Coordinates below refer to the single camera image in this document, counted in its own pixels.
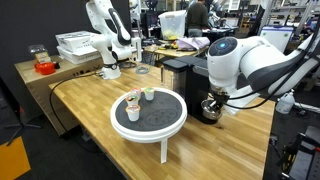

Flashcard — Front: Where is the black perforated mounting board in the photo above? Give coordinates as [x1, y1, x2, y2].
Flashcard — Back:
[289, 149, 320, 180]

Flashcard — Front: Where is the metal shelving rack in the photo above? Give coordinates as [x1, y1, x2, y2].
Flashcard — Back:
[259, 0, 320, 38]

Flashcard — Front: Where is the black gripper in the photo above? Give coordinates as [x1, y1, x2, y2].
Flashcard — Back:
[208, 93, 231, 114]

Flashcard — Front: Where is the white round tray table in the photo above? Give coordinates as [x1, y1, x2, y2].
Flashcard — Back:
[110, 87, 189, 164]

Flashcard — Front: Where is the long black table cable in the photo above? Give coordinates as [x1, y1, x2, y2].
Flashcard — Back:
[49, 71, 104, 134]

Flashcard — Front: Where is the black Keurig coffee machine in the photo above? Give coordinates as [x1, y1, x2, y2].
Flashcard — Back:
[161, 55, 234, 125]

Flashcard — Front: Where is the clear plastic storage bin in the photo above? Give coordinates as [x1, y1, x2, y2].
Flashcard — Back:
[158, 9, 188, 41]

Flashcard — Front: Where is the white plastic jug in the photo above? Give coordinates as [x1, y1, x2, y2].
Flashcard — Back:
[275, 89, 297, 115]

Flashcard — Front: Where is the dark-lid white coffee pod cup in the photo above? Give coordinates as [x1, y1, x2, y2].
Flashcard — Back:
[125, 94, 141, 108]

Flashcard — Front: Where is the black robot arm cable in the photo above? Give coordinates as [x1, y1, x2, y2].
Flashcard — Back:
[223, 16, 320, 111]

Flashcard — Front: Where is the red plastic container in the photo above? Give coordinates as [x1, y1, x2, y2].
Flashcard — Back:
[33, 61, 57, 76]

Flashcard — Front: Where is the clear plastic container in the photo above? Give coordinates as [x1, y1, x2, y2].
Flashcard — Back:
[28, 44, 52, 64]

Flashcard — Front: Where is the green-lid white coffee pod cup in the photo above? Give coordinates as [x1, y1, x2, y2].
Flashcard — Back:
[143, 87, 156, 102]

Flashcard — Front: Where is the white panel blue logo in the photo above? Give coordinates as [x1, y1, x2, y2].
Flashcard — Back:
[259, 24, 295, 54]

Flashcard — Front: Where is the pink-lid white coffee pod cup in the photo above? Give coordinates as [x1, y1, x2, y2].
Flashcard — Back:
[130, 87, 142, 98]

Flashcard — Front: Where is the beige cabinet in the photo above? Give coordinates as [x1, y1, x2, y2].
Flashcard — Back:
[14, 54, 104, 136]

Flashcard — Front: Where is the pale purple cloth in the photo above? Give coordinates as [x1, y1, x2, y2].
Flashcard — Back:
[176, 36, 211, 51]

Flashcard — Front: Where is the black tripod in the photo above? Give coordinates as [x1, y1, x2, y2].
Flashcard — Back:
[4, 106, 43, 146]

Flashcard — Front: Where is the grey tape roll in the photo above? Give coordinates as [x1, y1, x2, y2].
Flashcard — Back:
[134, 65, 151, 75]

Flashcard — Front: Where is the person in dark shirt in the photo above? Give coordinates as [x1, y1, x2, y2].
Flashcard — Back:
[185, 0, 212, 38]

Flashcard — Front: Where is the silver metal pot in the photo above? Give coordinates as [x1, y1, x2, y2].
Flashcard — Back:
[200, 99, 224, 121]

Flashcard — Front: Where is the red-lid white coffee pod cup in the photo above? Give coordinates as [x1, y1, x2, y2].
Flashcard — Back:
[125, 104, 142, 122]

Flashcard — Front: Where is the white cardboard box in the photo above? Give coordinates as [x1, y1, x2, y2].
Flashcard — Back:
[54, 30, 98, 53]
[56, 44, 103, 65]

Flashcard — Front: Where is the background wooden desk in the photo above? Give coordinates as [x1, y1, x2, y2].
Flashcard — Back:
[144, 36, 209, 60]

